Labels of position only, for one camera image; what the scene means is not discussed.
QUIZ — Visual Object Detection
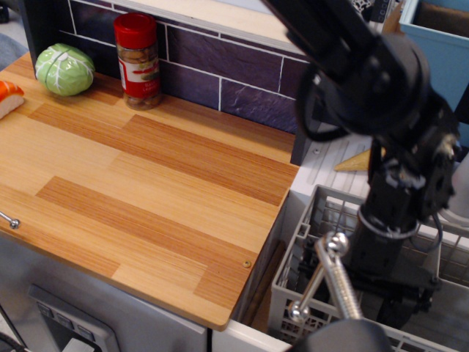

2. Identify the grey oven control panel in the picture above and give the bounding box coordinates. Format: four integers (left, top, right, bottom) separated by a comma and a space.
28, 285, 119, 351

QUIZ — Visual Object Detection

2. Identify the small chrome knob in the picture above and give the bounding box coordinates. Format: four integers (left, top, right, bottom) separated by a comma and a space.
0, 212, 21, 230

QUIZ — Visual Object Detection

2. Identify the grey faucet base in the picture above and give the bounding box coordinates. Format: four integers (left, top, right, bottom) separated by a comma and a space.
444, 155, 468, 227

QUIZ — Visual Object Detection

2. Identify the toy ice cream cone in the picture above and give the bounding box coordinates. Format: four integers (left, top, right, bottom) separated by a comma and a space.
333, 149, 371, 172

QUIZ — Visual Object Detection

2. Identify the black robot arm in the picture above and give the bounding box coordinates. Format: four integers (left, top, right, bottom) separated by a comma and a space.
267, 1, 459, 328

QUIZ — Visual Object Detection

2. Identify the grey plastic drying rack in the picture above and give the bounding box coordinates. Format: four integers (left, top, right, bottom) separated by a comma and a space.
267, 186, 468, 351

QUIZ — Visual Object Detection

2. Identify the red lid spice jar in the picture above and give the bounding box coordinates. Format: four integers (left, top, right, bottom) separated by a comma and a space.
114, 12, 161, 111

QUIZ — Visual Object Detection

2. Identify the green toy cabbage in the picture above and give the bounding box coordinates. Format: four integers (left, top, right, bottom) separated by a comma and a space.
34, 43, 95, 96

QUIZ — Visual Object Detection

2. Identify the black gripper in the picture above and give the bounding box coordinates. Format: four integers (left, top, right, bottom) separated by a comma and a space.
292, 208, 441, 329

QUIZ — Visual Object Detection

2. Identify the salmon sushi toy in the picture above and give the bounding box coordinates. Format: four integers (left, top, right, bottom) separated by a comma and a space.
0, 80, 24, 119

